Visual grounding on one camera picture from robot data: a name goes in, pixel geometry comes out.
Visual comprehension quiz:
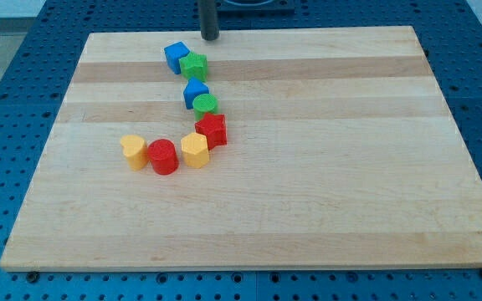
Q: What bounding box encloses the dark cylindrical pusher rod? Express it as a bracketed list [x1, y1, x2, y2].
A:
[197, 0, 219, 41]

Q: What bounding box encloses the green star block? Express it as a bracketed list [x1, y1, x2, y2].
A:
[179, 52, 208, 82]

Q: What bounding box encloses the blue cube block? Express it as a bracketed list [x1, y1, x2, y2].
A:
[164, 41, 190, 74]

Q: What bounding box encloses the red star block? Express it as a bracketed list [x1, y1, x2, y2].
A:
[195, 113, 228, 150]

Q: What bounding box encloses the blue pentagon block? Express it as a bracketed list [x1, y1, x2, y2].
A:
[183, 77, 209, 110]

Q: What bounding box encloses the green cylinder block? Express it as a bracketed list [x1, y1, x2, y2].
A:
[192, 94, 218, 121]

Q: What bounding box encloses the yellow hexagon block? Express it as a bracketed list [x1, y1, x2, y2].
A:
[181, 132, 210, 168]

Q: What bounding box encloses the red cylinder block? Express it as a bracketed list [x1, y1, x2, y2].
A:
[147, 139, 179, 176]

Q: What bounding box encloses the yellow heart block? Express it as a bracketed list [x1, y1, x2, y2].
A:
[120, 135, 148, 171]

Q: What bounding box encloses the wooden board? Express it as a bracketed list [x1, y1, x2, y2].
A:
[0, 26, 482, 272]

